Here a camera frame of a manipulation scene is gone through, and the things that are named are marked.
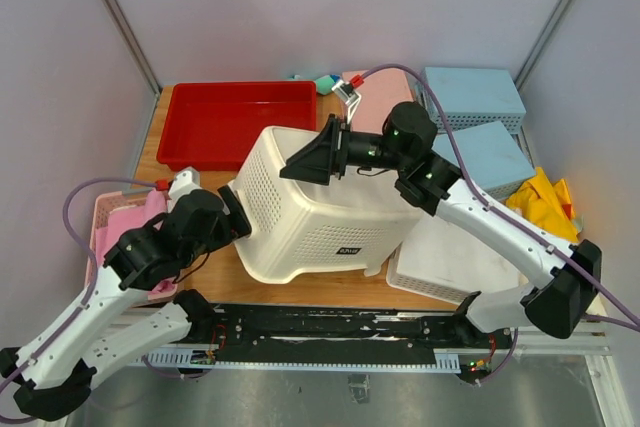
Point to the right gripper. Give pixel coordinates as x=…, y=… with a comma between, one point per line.
x=315, y=162

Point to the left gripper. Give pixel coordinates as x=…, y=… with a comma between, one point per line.
x=234, y=226

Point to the large cream basket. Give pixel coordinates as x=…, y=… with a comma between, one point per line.
x=354, y=223

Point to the pink perforated basket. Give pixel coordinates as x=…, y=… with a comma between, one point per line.
x=380, y=93

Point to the red tray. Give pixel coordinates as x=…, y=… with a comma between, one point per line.
x=213, y=126

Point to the small cream basket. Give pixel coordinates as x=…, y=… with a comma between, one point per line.
x=440, y=260

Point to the blue perforated basket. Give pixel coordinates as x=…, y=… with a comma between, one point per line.
x=493, y=159
x=474, y=96

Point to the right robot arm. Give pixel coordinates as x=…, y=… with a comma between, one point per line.
x=560, y=274

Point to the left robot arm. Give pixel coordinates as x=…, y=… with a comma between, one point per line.
x=58, y=370

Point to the green blue soft toy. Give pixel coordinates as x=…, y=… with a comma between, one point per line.
x=324, y=84

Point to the pink towel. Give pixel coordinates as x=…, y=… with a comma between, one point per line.
x=130, y=222

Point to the pink basket with towels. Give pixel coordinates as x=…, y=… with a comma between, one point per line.
x=107, y=212

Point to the printed white yellow cloth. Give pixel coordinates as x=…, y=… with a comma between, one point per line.
x=547, y=205

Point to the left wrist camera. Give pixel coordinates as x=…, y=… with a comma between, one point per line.
x=184, y=182

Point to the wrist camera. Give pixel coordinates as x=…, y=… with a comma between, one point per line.
x=348, y=95
x=184, y=182

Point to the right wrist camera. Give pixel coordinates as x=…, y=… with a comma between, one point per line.
x=348, y=95

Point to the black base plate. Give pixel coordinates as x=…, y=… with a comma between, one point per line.
x=336, y=337

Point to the grey cable duct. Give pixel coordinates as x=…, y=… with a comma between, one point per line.
x=341, y=356

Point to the aluminium frame rail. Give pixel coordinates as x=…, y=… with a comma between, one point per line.
x=589, y=338

